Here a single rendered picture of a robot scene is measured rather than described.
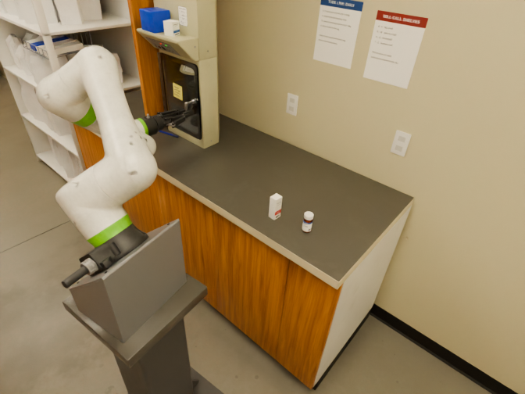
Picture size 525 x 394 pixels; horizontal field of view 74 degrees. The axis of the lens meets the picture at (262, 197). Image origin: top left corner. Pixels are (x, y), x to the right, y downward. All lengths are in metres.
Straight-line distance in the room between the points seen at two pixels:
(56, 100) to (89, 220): 0.44
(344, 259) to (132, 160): 0.83
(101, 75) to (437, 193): 1.45
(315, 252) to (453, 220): 0.74
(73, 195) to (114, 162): 0.14
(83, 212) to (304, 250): 0.77
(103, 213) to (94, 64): 0.45
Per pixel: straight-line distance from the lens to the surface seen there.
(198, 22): 1.75
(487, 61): 1.59
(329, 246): 1.39
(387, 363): 2.29
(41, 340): 2.46
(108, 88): 1.15
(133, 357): 1.12
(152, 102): 2.14
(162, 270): 1.09
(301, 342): 1.73
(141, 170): 0.96
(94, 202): 1.02
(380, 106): 1.75
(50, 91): 1.30
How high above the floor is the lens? 1.88
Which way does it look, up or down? 36 degrees down
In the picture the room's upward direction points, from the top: 4 degrees clockwise
